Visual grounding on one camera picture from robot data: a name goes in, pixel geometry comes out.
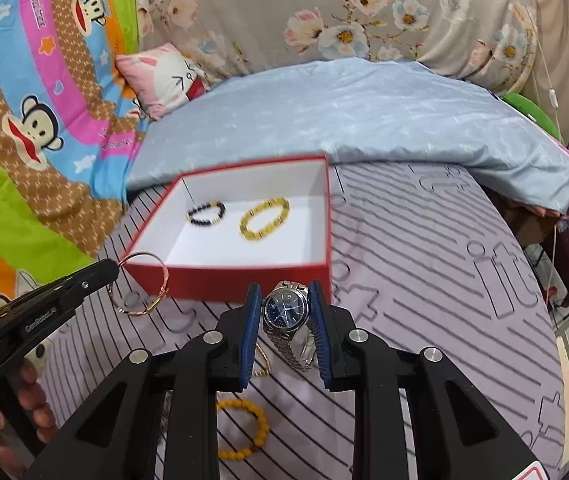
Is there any green plastic object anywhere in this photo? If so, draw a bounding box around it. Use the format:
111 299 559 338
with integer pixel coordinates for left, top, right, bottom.
502 91 563 144

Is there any thin gold chain bracelet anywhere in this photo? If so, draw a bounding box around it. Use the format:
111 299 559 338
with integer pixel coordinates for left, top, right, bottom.
254 342 272 377

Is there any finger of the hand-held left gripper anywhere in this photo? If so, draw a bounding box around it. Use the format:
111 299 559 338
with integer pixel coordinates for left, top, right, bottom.
39 258 122 322

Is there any colourful cartoon monkey blanket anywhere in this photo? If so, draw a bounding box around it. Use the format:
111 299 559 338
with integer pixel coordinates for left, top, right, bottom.
0 0 178 286

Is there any light blue pillow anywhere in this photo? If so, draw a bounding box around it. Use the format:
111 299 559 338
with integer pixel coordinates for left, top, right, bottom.
125 57 569 214

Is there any yellow bead bracelet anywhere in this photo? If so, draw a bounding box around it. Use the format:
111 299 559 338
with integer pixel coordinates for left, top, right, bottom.
216 396 270 461
238 196 291 243

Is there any thin gold bangle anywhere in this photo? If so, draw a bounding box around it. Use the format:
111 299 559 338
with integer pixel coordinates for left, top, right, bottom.
111 251 170 316

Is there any red cardboard box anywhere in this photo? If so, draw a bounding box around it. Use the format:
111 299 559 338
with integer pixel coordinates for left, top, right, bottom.
121 155 333 307

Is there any person's left hand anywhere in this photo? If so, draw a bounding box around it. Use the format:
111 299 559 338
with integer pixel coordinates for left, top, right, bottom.
0 357 59 467

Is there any silver wristwatch with blue dial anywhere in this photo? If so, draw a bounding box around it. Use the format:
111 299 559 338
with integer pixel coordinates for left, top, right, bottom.
262 280 318 372

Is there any grey floral quilt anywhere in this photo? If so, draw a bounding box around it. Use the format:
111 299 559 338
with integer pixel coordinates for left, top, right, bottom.
134 0 540 92

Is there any black bead bracelet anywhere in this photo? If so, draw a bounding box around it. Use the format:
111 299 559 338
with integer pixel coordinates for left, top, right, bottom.
186 201 227 227

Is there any white cord with switch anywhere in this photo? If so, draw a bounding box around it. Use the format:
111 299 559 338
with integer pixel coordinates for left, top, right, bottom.
523 0 566 147

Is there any pink cartoon pillow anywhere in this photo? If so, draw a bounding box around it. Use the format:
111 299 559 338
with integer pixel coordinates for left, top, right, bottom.
114 42 215 122

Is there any purple striped bedsheet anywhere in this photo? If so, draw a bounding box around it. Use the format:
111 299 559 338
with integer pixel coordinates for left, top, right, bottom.
39 160 569 480

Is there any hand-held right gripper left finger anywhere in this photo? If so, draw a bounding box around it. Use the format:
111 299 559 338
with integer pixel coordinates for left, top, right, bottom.
23 282 263 480

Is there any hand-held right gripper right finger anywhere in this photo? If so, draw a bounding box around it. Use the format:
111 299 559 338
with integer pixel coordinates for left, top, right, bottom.
309 280 541 480

